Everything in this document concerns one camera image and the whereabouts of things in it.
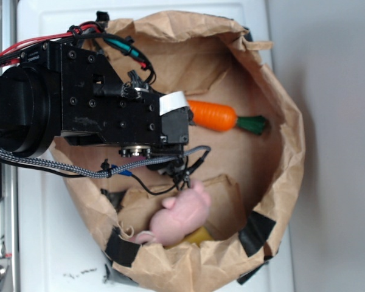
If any grey braided cable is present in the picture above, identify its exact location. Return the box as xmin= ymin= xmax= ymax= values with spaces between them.
xmin=0 ymin=144 xmax=212 ymax=180

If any aluminium frame rail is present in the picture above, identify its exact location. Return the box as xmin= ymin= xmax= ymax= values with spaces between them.
xmin=0 ymin=1 xmax=21 ymax=291

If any pink plush pig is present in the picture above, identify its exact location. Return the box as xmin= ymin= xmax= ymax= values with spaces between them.
xmin=131 ymin=179 xmax=211 ymax=246

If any yellow block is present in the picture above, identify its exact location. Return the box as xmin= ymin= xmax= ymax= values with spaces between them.
xmin=165 ymin=226 xmax=214 ymax=249

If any red and black wire bundle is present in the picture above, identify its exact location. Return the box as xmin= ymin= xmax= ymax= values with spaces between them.
xmin=0 ymin=23 xmax=156 ymax=85

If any brown paper bag bin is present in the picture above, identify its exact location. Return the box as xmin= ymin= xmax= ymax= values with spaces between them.
xmin=65 ymin=11 xmax=305 ymax=291

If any white plastic tray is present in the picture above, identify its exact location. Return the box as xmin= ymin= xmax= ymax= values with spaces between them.
xmin=16 ymin=2 xmax=295 ymax=292

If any orange toy carrot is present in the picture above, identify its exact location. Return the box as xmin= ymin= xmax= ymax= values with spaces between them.
xmin=188 ymin=100 xmax=266 ymax=135

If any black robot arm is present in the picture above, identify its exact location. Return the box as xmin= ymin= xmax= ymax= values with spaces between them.
xmin=0 ymin=41 xmax=193 ymax=158

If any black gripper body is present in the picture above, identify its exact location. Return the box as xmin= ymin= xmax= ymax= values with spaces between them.
xmin=20 ymin=41 xmax=191 ymax=157

